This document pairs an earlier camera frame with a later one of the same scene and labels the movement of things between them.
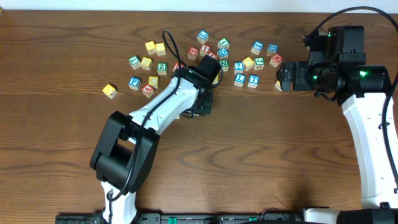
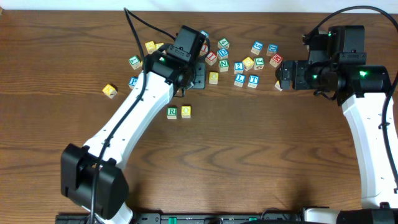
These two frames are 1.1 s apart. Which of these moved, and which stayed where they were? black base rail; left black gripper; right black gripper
Moved: left black gripper
Stayed: right black gripper; black base rail
